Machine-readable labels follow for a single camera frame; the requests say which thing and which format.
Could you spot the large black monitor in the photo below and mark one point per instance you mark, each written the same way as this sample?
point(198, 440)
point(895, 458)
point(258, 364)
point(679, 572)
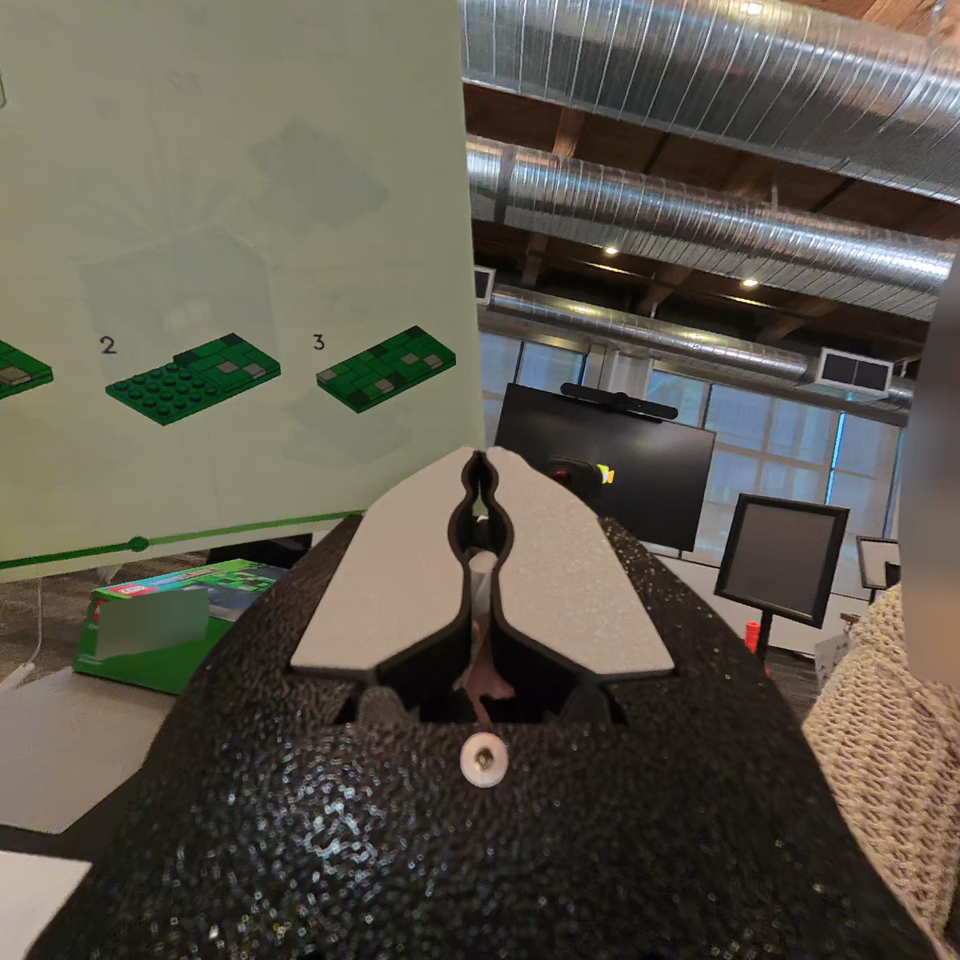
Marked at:
point(645, 472)

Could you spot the black webcam bar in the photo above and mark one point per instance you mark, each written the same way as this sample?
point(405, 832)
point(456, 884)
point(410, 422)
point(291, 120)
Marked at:
point(622, 401)

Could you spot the white air vent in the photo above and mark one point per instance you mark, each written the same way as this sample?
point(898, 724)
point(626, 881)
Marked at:
point(853, 367)

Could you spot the silver ventilation duct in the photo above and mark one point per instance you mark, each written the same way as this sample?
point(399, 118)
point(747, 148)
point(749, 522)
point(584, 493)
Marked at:
point(675, 206)
point(645, 326)
point(712, 67)

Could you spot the green lego set box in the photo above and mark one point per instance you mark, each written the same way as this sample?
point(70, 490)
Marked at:
point(225, 600)

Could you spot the white paper sheet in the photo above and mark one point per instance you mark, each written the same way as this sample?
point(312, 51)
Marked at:
point(34, 904)

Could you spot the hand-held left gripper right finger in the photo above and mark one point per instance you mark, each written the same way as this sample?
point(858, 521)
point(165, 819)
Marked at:
point(577, 592)

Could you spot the lego instruction booklet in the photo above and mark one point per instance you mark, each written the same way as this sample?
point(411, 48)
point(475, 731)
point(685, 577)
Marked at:
point(225, 225)

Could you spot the small screen on stand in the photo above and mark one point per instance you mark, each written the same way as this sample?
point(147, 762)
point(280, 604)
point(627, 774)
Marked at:
point(784, 559)
point(876, 562)

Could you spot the cream knit sweater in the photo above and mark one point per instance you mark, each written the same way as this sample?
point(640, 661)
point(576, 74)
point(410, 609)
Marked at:
point(877, 750)

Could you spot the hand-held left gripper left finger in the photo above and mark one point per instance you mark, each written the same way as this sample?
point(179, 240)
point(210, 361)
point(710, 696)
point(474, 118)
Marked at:
point(375, 585)

